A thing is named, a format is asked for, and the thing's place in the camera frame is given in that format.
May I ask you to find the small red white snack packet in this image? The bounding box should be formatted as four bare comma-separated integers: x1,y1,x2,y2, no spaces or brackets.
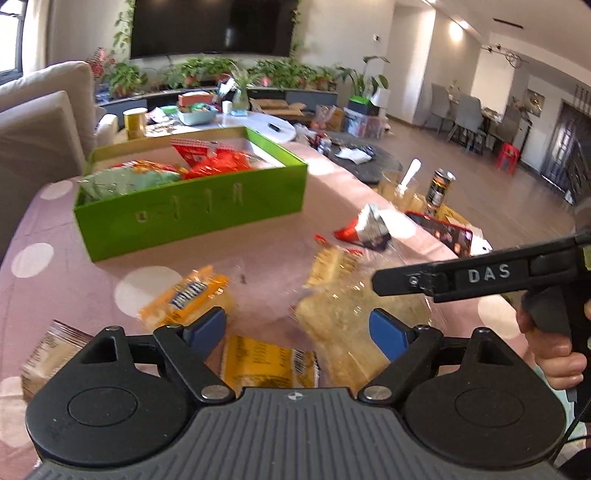
332,204,392,252

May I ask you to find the red plastic stool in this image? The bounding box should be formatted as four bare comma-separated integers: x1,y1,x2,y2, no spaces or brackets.
496,142,521,175

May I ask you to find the light blue snack bowl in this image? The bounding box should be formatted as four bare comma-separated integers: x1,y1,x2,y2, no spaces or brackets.
177,105,218,126

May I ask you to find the pale green snack bag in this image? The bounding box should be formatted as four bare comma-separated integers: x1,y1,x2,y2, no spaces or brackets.
78,167,182,201

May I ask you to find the red yellow snack bag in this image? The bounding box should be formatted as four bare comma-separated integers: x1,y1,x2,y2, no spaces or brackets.
112,160,180,174

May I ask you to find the dark tv console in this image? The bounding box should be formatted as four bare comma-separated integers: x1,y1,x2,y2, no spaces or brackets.
96,87,339,115

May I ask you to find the red cased smartphone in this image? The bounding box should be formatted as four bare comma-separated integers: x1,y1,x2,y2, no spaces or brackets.
406,211,473,258

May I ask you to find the black marker pen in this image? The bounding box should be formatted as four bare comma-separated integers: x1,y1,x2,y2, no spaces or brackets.
267,123,283,133

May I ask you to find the white round coffee table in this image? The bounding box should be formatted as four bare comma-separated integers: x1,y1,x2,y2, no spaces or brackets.
146,112,297,144

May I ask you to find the dark round marble table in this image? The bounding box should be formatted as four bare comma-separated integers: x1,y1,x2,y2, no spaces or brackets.
325,132,403,187

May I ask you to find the orange bread packet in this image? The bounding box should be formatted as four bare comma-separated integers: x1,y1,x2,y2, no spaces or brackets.
137,265,235,331

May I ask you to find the cardboard box on console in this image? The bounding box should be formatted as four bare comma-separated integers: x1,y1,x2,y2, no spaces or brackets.
250,99,307,119

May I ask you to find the brown beige snack bag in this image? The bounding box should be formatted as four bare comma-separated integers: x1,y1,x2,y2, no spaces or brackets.
21,320,93,402

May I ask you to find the wall mounted television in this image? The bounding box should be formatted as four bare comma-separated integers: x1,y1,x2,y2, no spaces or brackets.
130,0,297,59

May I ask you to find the yellow bread packet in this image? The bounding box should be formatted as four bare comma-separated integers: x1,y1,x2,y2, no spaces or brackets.
221,335,320,394

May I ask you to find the green cardboard box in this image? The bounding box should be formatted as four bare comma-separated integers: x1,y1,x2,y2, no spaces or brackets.
73,126,308,262

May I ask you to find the grey dining chair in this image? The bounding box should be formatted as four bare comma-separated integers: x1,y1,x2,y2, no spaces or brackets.
447,95,486,154

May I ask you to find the glass vase with plant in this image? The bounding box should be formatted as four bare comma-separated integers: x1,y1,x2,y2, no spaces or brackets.
230,64,252,116

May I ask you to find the yellow canister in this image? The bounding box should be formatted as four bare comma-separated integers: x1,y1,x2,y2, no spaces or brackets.
123,107,147,140

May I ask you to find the pink polka dot tablecloth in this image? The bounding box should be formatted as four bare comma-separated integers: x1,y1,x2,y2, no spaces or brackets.
0,140,555,480

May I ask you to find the shiny red snack bag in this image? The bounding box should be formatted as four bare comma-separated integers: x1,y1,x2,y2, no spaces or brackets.
181,151,252,180

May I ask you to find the person right hand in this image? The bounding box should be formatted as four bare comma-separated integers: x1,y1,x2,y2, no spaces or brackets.
517,307,587,390

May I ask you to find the black yellow drink can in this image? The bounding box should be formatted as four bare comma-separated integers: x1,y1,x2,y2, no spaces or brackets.
425,169,456,216

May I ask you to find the beige sofa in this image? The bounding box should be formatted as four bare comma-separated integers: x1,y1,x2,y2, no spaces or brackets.
1,61,118,254

